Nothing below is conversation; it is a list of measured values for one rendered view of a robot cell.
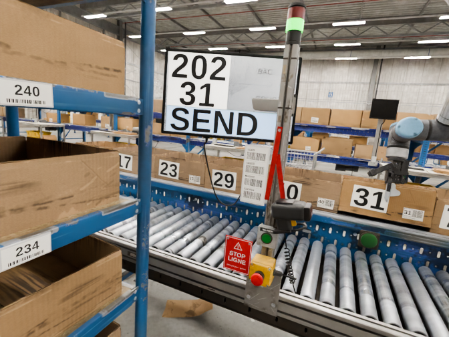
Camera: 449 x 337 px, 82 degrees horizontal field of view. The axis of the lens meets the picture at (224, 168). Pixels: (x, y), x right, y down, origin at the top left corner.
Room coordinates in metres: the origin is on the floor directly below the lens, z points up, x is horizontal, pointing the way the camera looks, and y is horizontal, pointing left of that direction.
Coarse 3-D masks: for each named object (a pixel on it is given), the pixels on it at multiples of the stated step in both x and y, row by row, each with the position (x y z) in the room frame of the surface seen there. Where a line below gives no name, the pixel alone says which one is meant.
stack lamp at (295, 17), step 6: (288, 12) 0.84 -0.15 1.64; (294, 12) 0.82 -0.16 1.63; (300, 12) 0.82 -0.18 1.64; (288, 18) 0.83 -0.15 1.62; (294, 18) 0.82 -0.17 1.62; (300, 18) 0.82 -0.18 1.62; (288, 24) 0.83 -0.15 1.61; (294, 24) 0.82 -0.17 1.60; (300, 24) 0.82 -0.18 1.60; (288, 30) 0.83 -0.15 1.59; (300, 30) 0.82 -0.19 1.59
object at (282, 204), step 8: (280, 200) 0.78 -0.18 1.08; (288, 200) 0.78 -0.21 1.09; (272, 208) 0.76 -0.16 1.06; (280, 208) 0.75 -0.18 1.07; (288, 208) 0.74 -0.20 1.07; (296, 208) 0.73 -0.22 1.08; (304, 208) 0.73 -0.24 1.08; (312, 208) 0.76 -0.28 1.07; (272, 216) 0.76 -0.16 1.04; (280, 216) 0.75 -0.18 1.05; (288, 216) 0.74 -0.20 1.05; (296, 216) 0.73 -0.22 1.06; (304, 216) 0.73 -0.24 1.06; (280, 224) 0.76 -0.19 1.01; (288, 224) 0.75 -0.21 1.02; (296, 224) 0.76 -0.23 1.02; (280, 232) 0.76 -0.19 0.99; (288, 232) 0.75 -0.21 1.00
